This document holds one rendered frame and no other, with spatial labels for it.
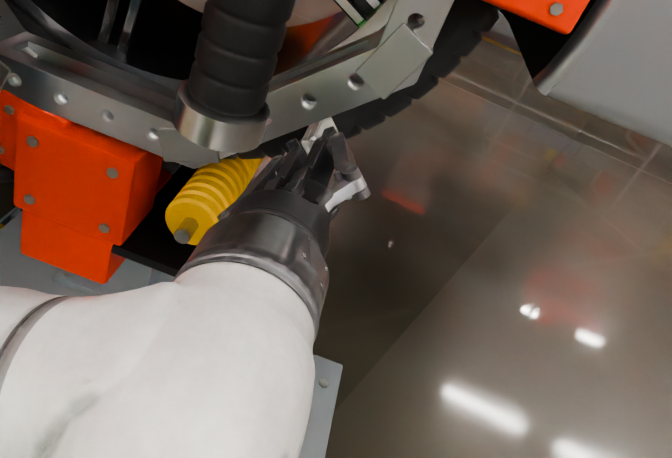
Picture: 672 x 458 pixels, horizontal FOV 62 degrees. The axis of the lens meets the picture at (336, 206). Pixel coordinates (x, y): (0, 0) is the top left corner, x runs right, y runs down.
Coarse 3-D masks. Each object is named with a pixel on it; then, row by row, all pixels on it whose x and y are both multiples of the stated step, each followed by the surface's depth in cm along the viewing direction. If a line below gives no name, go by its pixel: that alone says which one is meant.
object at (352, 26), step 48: (48, 0) 58; (96, 0) 64; (144, 0) 57; (336, 0) 53; (384, 0) 52; (96, 48) 58; (144, 48) 62; (192, 48) 66; (288, 48) 65; (336, 48) 54
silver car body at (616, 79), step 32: (640, 0) 48; (608, 32) 50; (640, 32) 50; (576, 64) 52; (608, 64) 52; (640, 64) 51; (576, 96) 54; (608, 96) 53; (640, 96) 53; (640, 128) 54
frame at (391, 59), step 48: (0, 0) 53; (432, 0) 42; (0, 48) 51; (48, 48) 54; (384, 48) 44; (432, 48) 45; (48, 96) 52; (96, 96) 51; (144, 96) 55; (288, 96) 48; (336, 96) 47; (384, 96) 46; (144, 144) 53; (192, 144) 52
